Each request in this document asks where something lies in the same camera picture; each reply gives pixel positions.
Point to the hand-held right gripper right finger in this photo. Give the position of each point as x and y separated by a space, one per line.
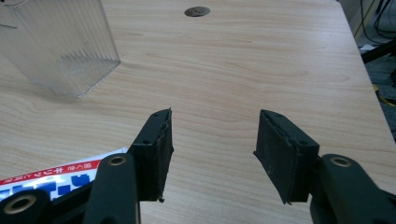
280 155

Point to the small dark round coin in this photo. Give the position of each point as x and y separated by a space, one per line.
197 11

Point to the clear ribbed plastic container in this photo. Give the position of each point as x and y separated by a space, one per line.
56 43

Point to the white packet red blue print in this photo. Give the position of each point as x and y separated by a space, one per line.
59 180

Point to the white paper scrap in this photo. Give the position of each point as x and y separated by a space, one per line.
368 47

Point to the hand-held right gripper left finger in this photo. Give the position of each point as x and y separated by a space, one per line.
154 155

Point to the black stand leg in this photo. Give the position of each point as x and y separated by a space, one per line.
379 51

